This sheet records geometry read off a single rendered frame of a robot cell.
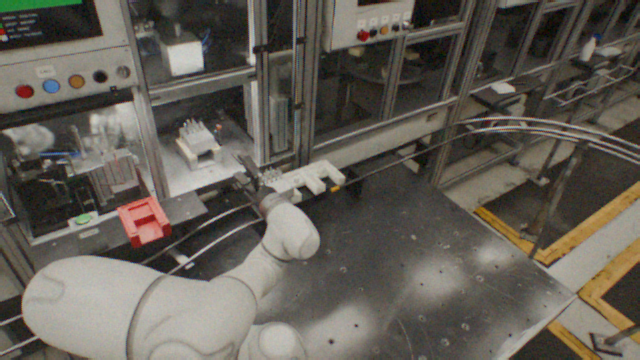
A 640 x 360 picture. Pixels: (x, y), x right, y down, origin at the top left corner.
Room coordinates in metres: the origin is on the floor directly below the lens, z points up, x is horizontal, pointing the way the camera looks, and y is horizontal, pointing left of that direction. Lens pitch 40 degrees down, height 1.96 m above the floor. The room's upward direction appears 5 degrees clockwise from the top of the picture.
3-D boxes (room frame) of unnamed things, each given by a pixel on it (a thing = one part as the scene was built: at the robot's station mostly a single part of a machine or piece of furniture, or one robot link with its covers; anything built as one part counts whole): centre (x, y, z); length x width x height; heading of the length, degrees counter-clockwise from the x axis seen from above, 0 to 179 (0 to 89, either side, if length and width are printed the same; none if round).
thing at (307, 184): (1.28, 0.08, 0.84); 0.36 x 0.14 x 0.10; 128
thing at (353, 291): (0.94, -0.11, 0.66); 1.50 x 1.06 x 0.04; 128
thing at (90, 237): (0.85, 0.71, 0.97); 0.08 x 0.08 x 0.12; 38
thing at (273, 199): (0.86, 0.12, 1.12); 0.09 x 0.06 x 0.09; 128
